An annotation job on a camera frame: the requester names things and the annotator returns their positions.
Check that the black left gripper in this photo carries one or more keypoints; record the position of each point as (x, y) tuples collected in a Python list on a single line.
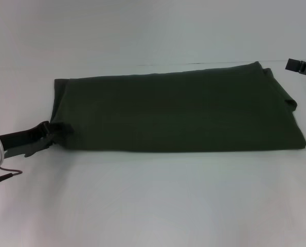
[(21, 142)]

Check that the dark green shirt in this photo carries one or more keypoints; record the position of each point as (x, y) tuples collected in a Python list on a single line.
[(168, 115)]

